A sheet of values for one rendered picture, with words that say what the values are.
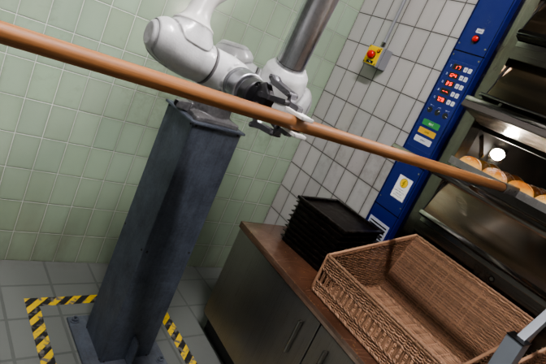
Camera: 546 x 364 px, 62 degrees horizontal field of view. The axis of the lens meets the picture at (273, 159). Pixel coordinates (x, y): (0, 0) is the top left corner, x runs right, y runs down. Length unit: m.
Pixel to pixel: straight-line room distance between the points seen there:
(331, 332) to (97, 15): 1.46
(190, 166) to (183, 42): 0.58
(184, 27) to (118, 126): 1.10
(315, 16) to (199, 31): 0.45
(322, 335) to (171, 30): 1.08
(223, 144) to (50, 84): 0.78
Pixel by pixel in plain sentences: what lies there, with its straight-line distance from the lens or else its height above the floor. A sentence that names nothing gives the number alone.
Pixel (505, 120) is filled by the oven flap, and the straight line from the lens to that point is 1.76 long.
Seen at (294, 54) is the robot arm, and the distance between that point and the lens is 1.46.
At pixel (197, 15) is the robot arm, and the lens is 1.11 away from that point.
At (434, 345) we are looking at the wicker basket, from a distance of 1.83.
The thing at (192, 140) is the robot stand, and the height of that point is 0.94.
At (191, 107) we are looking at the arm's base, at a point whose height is 1.02.
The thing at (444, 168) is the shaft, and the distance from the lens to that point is 1.34.
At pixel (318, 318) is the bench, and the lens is 1.62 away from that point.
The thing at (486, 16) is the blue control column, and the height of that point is 1.75.
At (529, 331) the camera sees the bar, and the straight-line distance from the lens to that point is 1.24.
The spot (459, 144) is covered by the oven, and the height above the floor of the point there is 1.26.
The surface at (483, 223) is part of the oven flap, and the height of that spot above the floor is 1.03.
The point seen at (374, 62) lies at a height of 1.43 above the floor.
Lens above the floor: 1.33
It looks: 13 degrees down
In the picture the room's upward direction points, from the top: 24 degrees clockwise
